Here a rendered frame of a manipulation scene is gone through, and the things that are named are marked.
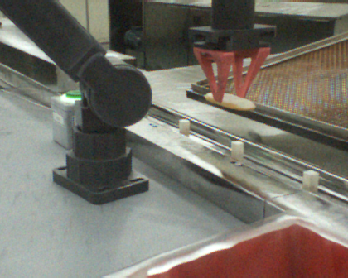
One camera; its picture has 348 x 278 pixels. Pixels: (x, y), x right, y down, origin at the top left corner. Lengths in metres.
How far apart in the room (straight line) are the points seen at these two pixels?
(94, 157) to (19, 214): 0.11
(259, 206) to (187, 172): 0.15
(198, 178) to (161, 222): 0.10
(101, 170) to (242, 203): 0.19
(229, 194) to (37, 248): 0.23
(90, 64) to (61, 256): 0.23
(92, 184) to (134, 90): 0.14
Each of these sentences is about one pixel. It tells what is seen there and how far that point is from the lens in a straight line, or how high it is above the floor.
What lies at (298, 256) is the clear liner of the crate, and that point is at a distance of 0.46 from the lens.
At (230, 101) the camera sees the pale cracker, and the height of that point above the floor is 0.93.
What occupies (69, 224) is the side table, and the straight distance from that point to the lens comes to 0.69.
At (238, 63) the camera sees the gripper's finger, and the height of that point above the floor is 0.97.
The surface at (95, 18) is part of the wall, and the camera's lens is 8.38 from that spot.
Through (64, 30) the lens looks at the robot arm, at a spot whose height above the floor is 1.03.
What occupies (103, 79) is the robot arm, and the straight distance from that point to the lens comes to 0.71.
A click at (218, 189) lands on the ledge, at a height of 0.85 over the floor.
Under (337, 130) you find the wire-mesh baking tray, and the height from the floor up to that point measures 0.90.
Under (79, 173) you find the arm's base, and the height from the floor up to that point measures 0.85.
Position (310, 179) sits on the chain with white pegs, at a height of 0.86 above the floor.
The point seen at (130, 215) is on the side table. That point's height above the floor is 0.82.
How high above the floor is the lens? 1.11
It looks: 16 degrees down
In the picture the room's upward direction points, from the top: straight up
